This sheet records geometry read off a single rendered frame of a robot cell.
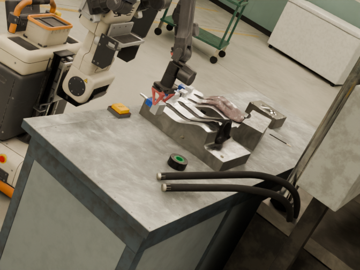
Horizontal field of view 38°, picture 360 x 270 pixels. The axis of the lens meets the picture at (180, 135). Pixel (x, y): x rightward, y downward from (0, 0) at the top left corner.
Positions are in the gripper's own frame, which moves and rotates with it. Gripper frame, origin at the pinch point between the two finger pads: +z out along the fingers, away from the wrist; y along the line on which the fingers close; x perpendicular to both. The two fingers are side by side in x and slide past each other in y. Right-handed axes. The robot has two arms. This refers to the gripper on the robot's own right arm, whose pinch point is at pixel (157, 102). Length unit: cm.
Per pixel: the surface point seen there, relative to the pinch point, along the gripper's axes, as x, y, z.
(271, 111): -10, 107, 9
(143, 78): 172, 233, 98
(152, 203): -40, -39, 14
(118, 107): 15.1, -4.7, 11.6
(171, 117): -3.6, 10.4, 6.6
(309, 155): -63, 22, -13
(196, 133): -18.5, 10.1, 5.1
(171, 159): -24.1, -11.0, 11.4
